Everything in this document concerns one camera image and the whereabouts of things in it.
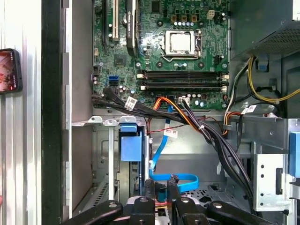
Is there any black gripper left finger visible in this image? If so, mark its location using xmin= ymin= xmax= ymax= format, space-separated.
xmin=62 ymin=179 xmax=156 ymax=225

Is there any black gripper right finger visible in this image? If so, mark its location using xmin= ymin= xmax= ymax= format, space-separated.
xmin=166 ymin=185 xmax=275 ymax=225

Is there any power wire with black connector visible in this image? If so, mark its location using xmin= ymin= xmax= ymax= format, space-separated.
xmin=169 ymin=173 xmax=180 ymax=188

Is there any blue data wire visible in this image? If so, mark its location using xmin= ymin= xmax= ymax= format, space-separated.
xmin=149 ymin=105 xmax=200 ymax=202

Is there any hard disk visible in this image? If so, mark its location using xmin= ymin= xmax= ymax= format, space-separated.
xmin=118 ymin=116 xmax=150 ymax=202

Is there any silver metal disk bay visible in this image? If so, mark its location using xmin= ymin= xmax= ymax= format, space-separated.
xmin=71 ymin=116 xmax=150 ymax=211

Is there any silver optical drive bay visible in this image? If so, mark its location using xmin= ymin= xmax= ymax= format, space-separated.
xmin=252 ymin=118 xmax=300 ymax=225

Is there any blue plastic drive latch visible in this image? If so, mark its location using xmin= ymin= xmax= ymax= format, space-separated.
xmin=288 ymin=131 xmax=300 ymax=175

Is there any black PC case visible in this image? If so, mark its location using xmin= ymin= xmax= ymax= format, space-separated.
xmin=41 ymin=0 xmax=300 ymax=225

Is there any green motherboard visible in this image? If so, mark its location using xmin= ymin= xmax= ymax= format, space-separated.
xmin=92 ymin=0 xmax=231 ymax=111

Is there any CPU socket with metal cover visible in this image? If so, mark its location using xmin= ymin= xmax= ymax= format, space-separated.
xmin=163 ymin=29 xmax=203 ymax=60

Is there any silver CPU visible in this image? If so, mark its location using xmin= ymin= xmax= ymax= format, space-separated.
xmin=169 ymin=32 xmax=193 ymax=53

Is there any black graphics card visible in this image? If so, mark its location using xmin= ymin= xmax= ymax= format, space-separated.
xmin=125 ymin=0 xmax=139 ymax=57

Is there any black smartphone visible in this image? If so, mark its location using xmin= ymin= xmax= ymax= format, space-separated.
xmin=0 ymin=48 xmax=23 ymax=95

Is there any grey power supply unit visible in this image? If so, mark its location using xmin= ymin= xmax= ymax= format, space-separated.
xmin=229 ymin=0 xmax=300 ymax=62

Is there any black cable bundle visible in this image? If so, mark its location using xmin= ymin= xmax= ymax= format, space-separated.
xmin=92 ymin=88 xmax=257 ymax=213

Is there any orange wire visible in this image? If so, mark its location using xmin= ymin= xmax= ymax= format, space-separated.
xmin=153 ymin=97 xmax=229 ymax=136

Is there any yellow wire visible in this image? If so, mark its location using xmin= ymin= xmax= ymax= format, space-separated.
xmin=247 ymin=56 xmax=300 ymax=105

